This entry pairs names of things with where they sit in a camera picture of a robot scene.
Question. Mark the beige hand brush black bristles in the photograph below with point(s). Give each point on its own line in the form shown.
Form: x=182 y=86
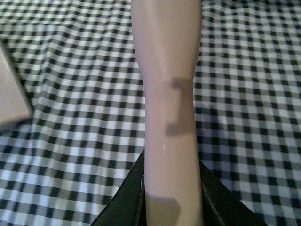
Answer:
x=166 y=37

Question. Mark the beige plastic dustpan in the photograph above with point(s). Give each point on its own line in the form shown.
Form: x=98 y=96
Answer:
x=15 y=107

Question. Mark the black white checkered bedsheet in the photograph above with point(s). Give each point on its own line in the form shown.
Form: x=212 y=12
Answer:
x=77 y=64

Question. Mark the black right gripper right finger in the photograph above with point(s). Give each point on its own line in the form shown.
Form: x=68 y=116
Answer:
x=221 y=207

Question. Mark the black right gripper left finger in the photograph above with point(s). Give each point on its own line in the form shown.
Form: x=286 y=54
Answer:
x=127 y=207

